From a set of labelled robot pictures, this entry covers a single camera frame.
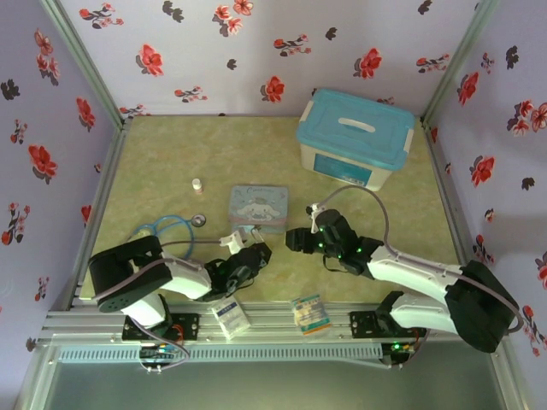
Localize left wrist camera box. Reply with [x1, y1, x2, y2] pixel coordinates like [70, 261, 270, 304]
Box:
[218, 230, 249, 253]

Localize aluminium front rail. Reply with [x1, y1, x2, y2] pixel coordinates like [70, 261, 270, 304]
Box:
[40, 301, 512, 345]

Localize green white medicine packet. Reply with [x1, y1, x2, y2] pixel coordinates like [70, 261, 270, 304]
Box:
[291, 293, 333, 337]

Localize aluminium side rail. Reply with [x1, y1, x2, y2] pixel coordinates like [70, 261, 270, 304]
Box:
[420, 118, 491, 274]
[70, 121, 132, 311]

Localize slotted grey cable duct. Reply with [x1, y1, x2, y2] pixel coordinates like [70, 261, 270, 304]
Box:
[57, 343, 384, 365]

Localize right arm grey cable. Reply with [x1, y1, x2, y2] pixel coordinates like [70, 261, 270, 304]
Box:
[315, 185, 523, 371]

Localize aluminium frame post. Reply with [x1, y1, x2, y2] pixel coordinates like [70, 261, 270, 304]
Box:
[420, 0, 501, 123]
[40, 0, 127, 127]

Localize white blue medicine packet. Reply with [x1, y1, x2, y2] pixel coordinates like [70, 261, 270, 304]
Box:
[208, 294, 252, 342]

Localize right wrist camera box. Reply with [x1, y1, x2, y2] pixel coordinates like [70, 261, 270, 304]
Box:
[305, 203, 328, 224]

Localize blue lidded storage box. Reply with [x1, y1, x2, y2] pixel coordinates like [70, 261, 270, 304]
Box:
[295, 88, 416, 192]

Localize cartoon dog tin box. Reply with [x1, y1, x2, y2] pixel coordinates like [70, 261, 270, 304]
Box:
[229, 184, 290, 236]

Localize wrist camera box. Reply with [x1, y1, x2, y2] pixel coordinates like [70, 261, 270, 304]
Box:
[305, 203, 328, 224]
[218, 230, 249, 253]

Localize blue stethoscope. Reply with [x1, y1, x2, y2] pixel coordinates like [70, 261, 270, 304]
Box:
[127, 213, 209, 260]

